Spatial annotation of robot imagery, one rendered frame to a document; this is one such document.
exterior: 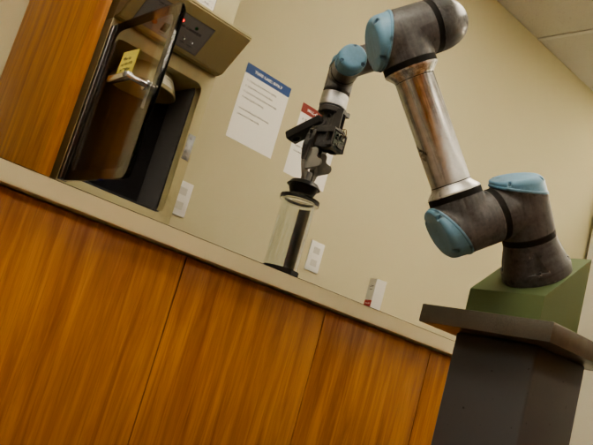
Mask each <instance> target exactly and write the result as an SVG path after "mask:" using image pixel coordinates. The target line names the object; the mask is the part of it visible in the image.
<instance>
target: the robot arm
mask: <svg viewBox="0 0 593 445"><path fill-rule="evenodd" d="M468 26H469V18H468V14H467V12H466V11H465V9H464V7H463V6H462V5H461V4H460V3H458V2H457V1H455V0H422V1H419V2H415V3H413V4H407V5H404V6H402V7H398V8H395V9H392V10H386V11H384V12H381V13H379V14H377V15H374V16H372V17H371V18H370V19H369V21H368V22H367V25H366V28H365V35H364V43H365V44H364V45H360V46H359V45H356V44H348V45H346V46H344V47H343V48H342V49H341V50H340V51H339V52H338V54H337V55H335V56H334V57H333V59H332V62H331V63H330V65H329V70H328V74H327V79H326V83H325V85H324V89H323V92H322V95H321V97H320V101H319V110H318V113H319V114H320V115H321V116H320V115H317V116H316V117H313V118H311V119H309V120H307V121H305V122H303V123H301V124H299V125H297V126H295V127H293V128H291V129H289V130H287V131H286V132H285V133H286V138H287V139H288V140H290V141H291V142H292V143H294V144H296V143H298V142H300V141H302V140H304V143H303V147H302V154H301V159H302V160H301V172H302V178H303V179H306V177H307V174H308V173H307V171H308V169H310V172H311V173H312V180H311V181H312V182H313V183H314V181H315V180H316V178H317V177H318V176H323V175H327V174H329V173H330V172H331V170H332V168H331V166H329V165H328V164H327V153H329V154H330V155H343V152H344V148H345V145H346V142H347V138H348V137H347V136H346V135H347V130H346V129H343V126H344V123H345V119H349V116H350V114H349V113H347V111H346V108H347V105H348V101H349V96H350V93H351V89H352V87H353V84H354V81H355V80H356V79H357V77H358V76H361V75H365V74H367V73H370V72H383V73H384V76H385V79H386V81H388V82H390V83H392V84H394V85H395V87H396V90H397V92H398V95H399V97H400V100H401V103H402V107H403V110H404V113H405V115H406V118H407V120H408V123H409V128H410V130H411V133H412V135H413V138H414V141H415V143H416V146H417V151H418V153H419V156H420V158H421V161H422V164H423V166H424V171H425V174H426V176H427V178H428V181H429V184H430V187H431V189H432V193H431V195H430V197H429V199H428V203H429V206H430V208H429V209H428V210H427V211H426V212H425V214H424V220H425V222H424V223H425V226H426V229H427V231H428V233H429V235H430V237H431V239H432V241H433V243H434V244H435V245H436V246H437V247H438V248H439V249H440V250H441V251H442V252H443V253H444V254H445V255H446V256H448V257H450V258H458V257H461V256H464V255H467V254H472V253H473V252H476V251H478V250H481V249H484V248H485V247H488V246H491V245H495V244H497V243H499V242H502V245H503V252H502V261H501V268H500V273H501V278H502V282H503V283H504V284H505V285H507V286H510V287H514V288H523V289H525V288H536V287H542V286H545V285H549V284H553V283H556V282H559V281H561V280H563V279H564V278H566V277H568V276H569V275H570V274H571V273H572V271H573V267H572V262H571V259H570V257H569V256H568V255H567V254H566V252H565V250H564V248H563V246H562V244H561V243H560V241H559V239H558V236H557V232H556V228H555V223H554V219H553V215H552V207H551V202H550V198H549V194H550V193H549V192H548V190H547V186H546V183H545V180H544V178H543V177H542V176H541V175H539V174H537V173H531V172H518V173H509V174H504V175H499V176H496V177H492V178H491V179H489V182H488V183H489V184H488V186H489V187H490V188H489V189H486V190H483V189H482V186H481V184H480V183H479V182H477V181H476V180H474V179H472V178H471V177H470V174H469V171H468V168H467V165H466V162H465V160H464V157H463V154H462V151H461V148H460V145H459V142H458V139H457V137H456V134H455V131H454V128H453V125H452V122H451V119H450V116H449V114H448V111H447V107H446V104H445V102H444V99H443V96H442V93H441V91H440V88H439V84H438V81H437V79H436V76H435V73H434V68H435V66H436V64H437V62H438V58H437V56H436V54H438V53H440V52H442V51H445V50H448V49H451V48H452V47H453V46H455V45H456V44H457V43H459V42H460V41H461V40H462V38H463V37H464V36H465V34H466V33H467V30H468ZM344 130H346V135H345V132H344ZM342 135H343V136H342Z"/></svg>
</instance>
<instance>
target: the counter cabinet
mask: <svg viewBox="0 0 593 445"><path fill-rule="evenodd" d="M450 361H451V357H450V356H448V355H446V354H443V353H441V352H438V351H435V350H432V349H429V348H427V347H424V346H423V345H420V344H417V343H413V342H411V341H409V340H406V339H404V338H401V337H399V336H395V335H393V334H390V333H387V332H386V331H383V330H380V329H378V328H375V327H372V326H369V325H367V324H364V323H362V322H360V321H356V320H353V319H351V318H349V317H346V316H343V315H341V314H338V313H335V312H332V311H330V310H327V309H325V308H323V307H320V306H318V305H314V304H312V303H309V302H307V301H304V300H302V299H300V298H295V297H293V296H290V295H289V294H286V293H283V292H281V291H278V290H275V289H272V288H270V287H267V286H265V285H263V284H260V283H256V282H254V281H252V280H249V279H246V278H244V277H242V276H239V275H235V274H233V273H230V272H228V271H226V270H223V269H221V268H217V267H215V266H212V265H209V264H207V263H205V262H203V261H200V260H196V259H193V258H191V257H189V256H186V255H184V254H181V253H178V252H175V251H172V250H170V249H168V248H166V247H163V246H160V245H157V244H154V243H152V242H149V241H147V240H145V239H142V238H138V237H136V236H133V235H131V234H129V233H126V232H123V231H121V230H118V229H115V228H112V227H110V226H108V225H105V224H103V223H100V222H96V221H94V220H92V219H89V218H86V217H84V216H82V215H78V214H75V213H73V212H71V211H68V210H66V209H63V208H61V207H57V206H55V205H52V204H49V203H48V202H45V201H43V200H38V199H36V198H34V197H32V196H29V195H26V194H24V193H22V192H18V191H15V190H13V189H11V188H8V187H6V186H3V185H0V445H431V444H432V436H433V433H434V429H435V425H436V421H437V417H438V414H439V407H440V403H441V399H442V395H443V391H444V387H445V384H446V379H447V373H448V369H449V365H450Z"/></svg>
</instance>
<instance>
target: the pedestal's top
mask: <svg viewBox="0 0 593 445"><path fill-rule="evenodd" d="M419 321H421V322H423V323H425V324H428V325H430V326H433V327H435V328H438V329H440V330H443V331H445V332H447V333H449V334H451V335H454V336H456V335H457V333H458V332H462V333H467V334H472V335H477V336H487V337H492V338H498V339H503V340H508V341H514V342H518V343H528V344H534V345H537V346H540V347H542V348H544V349H546V350H548V351H551V352H553V353H555V354H558V355H560V356H561V357H563V358H567V359H569V360H571V361H573V362H575V363H577V364H579V365H581V366H583V367H584V370H589V371H593V341H591V340H589V339H588V338H586V337H584V336H581V335H579V334H577V333H575V332H574V331H572V330H570V329H568V328H564V327H562V326H560V325H559V324H557V323H555V322H553V321H541V320H535V319H529V318H522V317H516V316H509V315H503V314H496V313H485V312H479V311H472V310H466V309H460V308H453V307H446V306H440V305H428V304H423V306H422V310H421V313H420V317H419Z"/></svg>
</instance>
